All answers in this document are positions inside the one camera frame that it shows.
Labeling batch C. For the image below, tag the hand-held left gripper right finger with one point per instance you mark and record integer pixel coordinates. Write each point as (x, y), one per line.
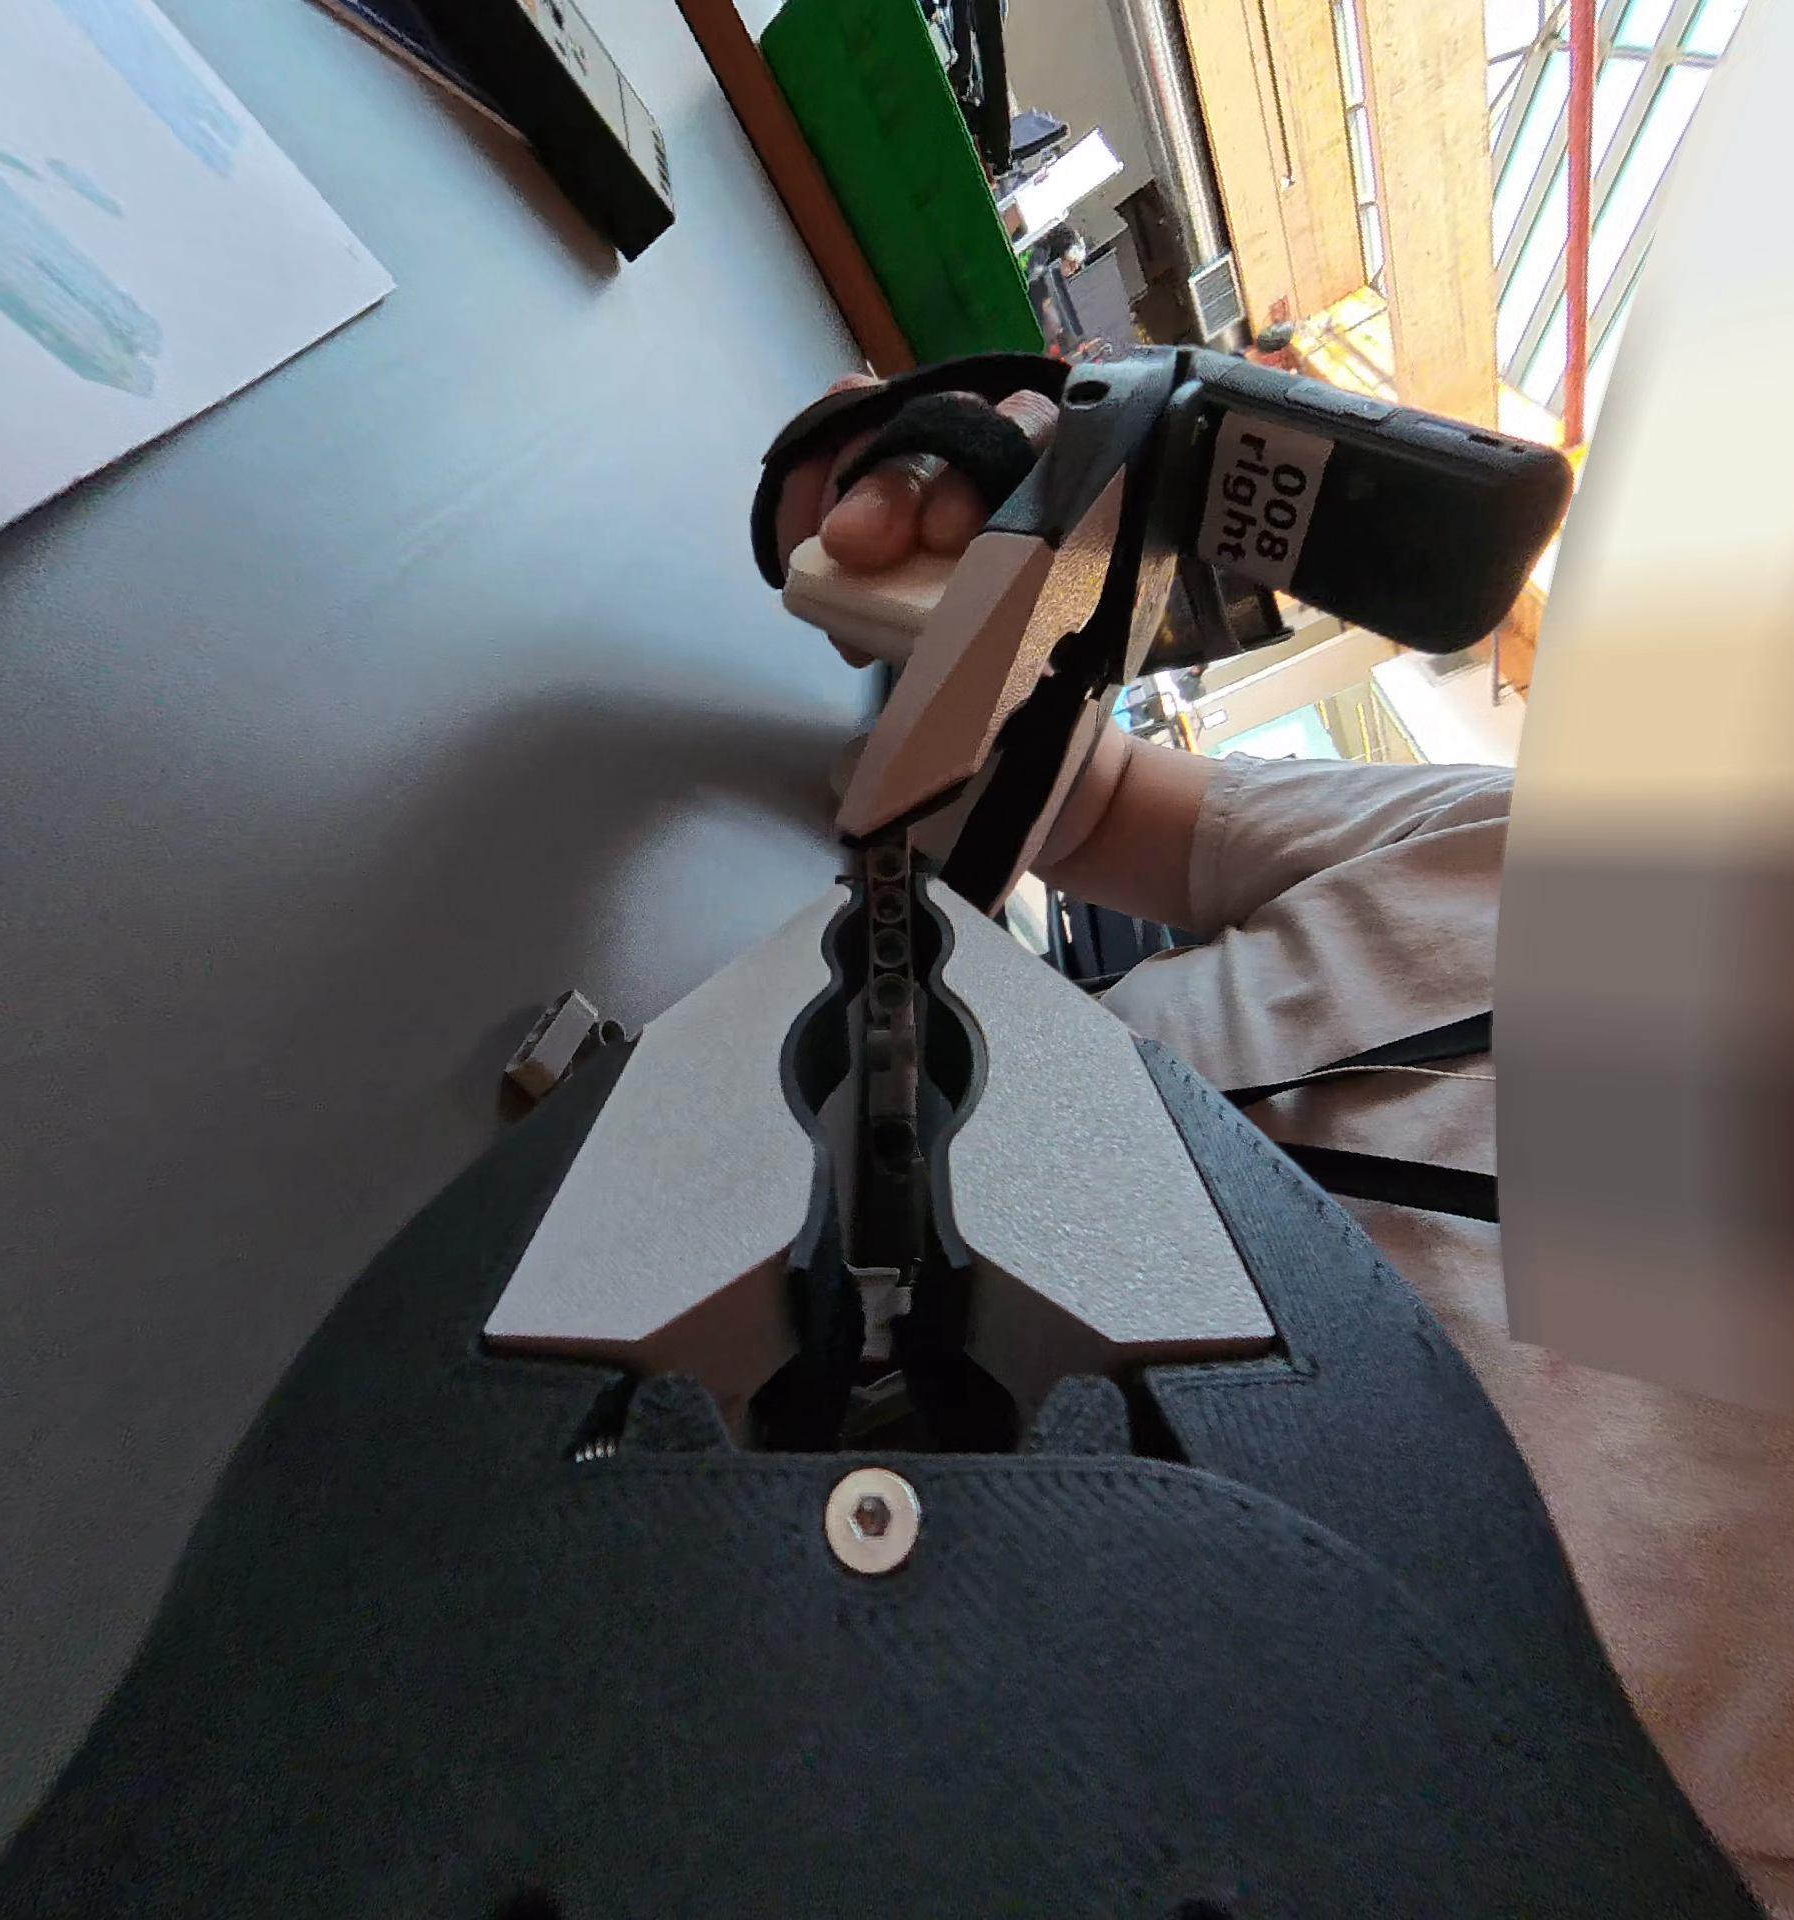
(1107, 1199)

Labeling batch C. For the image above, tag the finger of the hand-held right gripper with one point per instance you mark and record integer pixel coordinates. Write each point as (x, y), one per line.
(1057, 825)
(958, 690)

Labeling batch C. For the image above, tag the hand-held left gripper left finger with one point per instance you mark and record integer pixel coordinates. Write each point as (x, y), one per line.
(656, 1199)

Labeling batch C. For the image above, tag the grey curved panel assembly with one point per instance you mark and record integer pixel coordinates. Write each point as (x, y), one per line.
(551, 1041)

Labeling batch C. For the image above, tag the person's right forearm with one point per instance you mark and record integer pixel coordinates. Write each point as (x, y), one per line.
(1136, 825)

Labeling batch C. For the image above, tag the grey desk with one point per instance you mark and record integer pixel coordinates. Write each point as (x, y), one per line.
(388, 676)

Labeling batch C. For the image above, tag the person's right hand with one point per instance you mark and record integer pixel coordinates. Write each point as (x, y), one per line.
(897, 526)

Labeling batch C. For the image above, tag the red steel beam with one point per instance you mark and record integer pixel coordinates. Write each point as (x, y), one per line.
(1581, 210)

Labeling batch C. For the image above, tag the green board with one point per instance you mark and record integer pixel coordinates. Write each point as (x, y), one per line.
(897, 166)

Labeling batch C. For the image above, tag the black flat box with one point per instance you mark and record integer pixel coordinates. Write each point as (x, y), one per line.
(598, 120)

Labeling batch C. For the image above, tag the white instruction booklet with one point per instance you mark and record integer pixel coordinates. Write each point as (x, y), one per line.
(131, 269)

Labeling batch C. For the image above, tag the white wall vent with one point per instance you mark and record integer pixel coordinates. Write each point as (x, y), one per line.
(1210, 296)

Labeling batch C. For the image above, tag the silver ventilation duct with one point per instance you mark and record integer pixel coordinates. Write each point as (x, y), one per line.
(1176, 137)

